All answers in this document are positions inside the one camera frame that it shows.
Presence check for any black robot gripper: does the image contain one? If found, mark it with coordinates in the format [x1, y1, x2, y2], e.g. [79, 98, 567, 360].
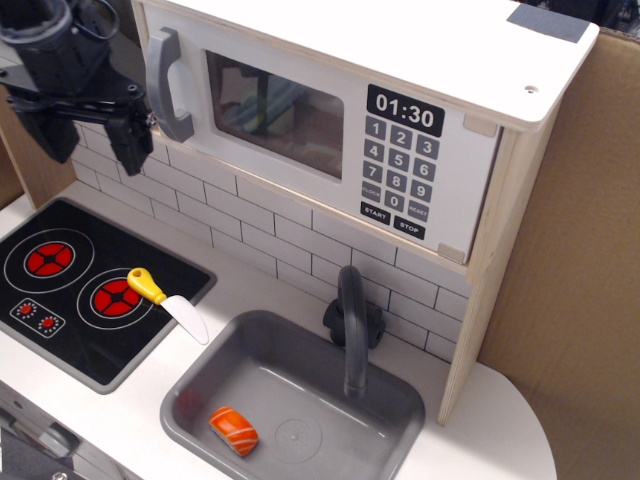
[1, 19, 153, 176]

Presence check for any white toy microwave door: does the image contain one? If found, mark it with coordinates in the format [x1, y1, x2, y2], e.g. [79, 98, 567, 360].
[143, 2, 502, 264]

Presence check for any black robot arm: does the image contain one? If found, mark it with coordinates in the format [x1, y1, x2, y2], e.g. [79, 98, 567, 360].
[1, 0, 153, 176]

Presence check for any white wooden microwave cabinet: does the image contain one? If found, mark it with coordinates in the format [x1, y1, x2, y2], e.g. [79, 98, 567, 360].
[133, 1, 597, 423]

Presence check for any black toy stovetop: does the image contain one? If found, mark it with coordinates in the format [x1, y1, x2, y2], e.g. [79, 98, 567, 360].
[1, 199, 216, 394]

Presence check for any green toy vegetable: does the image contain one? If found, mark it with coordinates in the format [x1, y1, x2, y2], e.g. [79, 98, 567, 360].
[224, 74, 306, 134]

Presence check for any grey plastic sink basin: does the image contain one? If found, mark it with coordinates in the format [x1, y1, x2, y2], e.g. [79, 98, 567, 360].
[160, 311, 425, 479]

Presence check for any dark grey toy faucet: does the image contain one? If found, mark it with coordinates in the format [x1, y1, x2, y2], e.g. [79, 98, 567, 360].
[323, 266, 386, 400]

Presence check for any orange salmon sushi toy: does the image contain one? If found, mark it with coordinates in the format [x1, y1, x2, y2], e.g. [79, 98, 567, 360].
[208, 406, 259, 457]

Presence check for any grey tape patch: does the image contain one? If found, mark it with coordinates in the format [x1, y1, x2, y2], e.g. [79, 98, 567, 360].
[507, 4, 590, 43]

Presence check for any brown cardboard panel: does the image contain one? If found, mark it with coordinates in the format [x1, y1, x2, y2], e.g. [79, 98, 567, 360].
[480, 30, 639, 479]

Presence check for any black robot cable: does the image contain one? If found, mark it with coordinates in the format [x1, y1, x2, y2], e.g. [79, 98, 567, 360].
[69, 0, 121, 42]

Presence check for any yellow handled toy knife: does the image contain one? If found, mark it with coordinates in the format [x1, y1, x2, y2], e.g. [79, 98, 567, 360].
[127, 267, 209, 345]

